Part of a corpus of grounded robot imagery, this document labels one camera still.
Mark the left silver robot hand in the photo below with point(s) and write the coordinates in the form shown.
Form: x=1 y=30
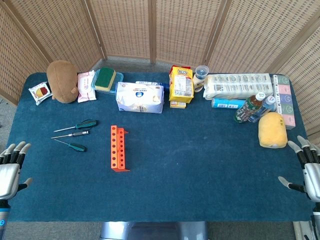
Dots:
x=8 y=180

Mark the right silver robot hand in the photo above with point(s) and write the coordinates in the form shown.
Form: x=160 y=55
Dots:
x=312 y=180

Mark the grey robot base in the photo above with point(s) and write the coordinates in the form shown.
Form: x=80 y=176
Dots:
x=150 y=231

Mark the orange test tube rack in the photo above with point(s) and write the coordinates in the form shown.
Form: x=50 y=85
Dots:
x=117 y=150

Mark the yellow plush bread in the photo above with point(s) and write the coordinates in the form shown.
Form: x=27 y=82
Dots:
x=272 y=130

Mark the multicolour tissue packet strip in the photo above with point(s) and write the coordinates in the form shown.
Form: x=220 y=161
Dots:
x=285 y=100

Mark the blue label water bottle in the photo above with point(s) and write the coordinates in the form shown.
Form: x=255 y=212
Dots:
x=268 y=103

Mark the white snack packet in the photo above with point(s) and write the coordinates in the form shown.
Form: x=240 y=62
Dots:
x=40 y=93

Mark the green tea bottle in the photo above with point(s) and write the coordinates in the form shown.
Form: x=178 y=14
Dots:
x=247 y=110

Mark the brown plush toy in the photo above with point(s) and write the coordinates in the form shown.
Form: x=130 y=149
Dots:
x=62 y=80

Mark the blue cylindrical can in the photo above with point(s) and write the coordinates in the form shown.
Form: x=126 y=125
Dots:
x=225 y=103

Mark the white paper roll pack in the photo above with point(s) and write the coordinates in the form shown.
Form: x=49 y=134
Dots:
x=237 y=86

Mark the pink wet wipes pack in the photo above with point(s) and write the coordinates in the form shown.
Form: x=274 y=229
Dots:
x=85 y=87

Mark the blue table cloth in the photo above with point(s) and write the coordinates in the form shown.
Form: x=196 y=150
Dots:
x=175 y=162

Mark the green yellow sponge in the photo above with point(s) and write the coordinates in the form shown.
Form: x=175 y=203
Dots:
x=105 y=78

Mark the clear blue plastic tray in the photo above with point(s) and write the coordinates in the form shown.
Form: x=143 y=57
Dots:
x=119 y=82

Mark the white jar clear cap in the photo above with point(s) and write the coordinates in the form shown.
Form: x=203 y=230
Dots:
x=200 y=80

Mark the white tissue pack blue logo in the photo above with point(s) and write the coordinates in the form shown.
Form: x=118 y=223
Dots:
x=140 y=98

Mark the yellow biscuit box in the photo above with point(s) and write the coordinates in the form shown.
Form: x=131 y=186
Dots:
x=181 y=86

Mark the woven bamboo folding screen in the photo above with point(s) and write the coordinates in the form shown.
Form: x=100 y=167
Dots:
x=125 y=25

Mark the white metal frame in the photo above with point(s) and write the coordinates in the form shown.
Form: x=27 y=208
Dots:
x=299 y=231

